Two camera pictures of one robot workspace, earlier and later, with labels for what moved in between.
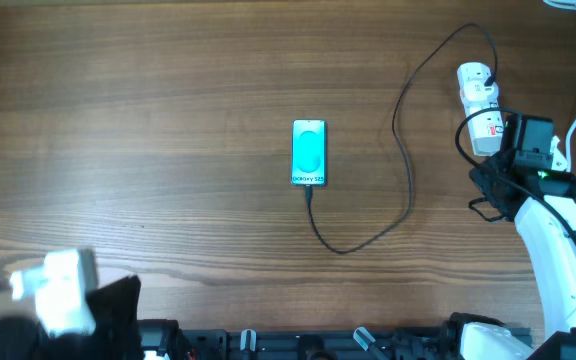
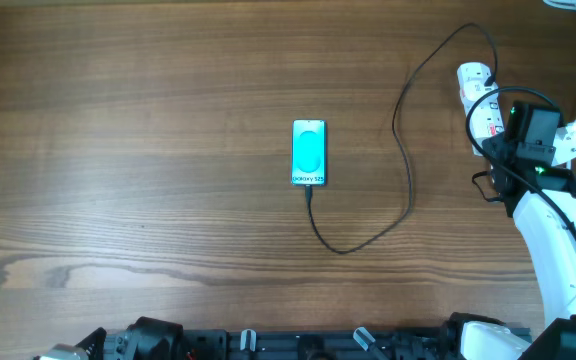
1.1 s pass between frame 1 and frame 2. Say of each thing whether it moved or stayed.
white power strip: stayed
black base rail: stayed
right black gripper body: moved
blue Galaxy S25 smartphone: stayed
